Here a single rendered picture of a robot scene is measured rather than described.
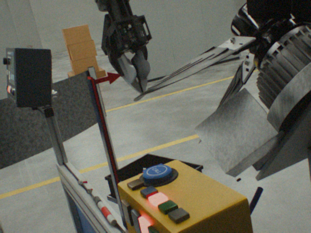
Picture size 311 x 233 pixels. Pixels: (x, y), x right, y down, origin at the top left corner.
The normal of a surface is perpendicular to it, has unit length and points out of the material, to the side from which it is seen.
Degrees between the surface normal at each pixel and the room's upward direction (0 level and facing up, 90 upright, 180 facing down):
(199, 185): 0
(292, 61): 59
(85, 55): 90
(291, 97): 77
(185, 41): 90
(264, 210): 0
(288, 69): 66
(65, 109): 90
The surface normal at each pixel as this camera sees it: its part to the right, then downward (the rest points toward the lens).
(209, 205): -0.19, -0.94
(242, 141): -0.47, -0.26
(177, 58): 0.30, 0.21
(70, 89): 0.86, -0.03
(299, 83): -0.70, -0.03
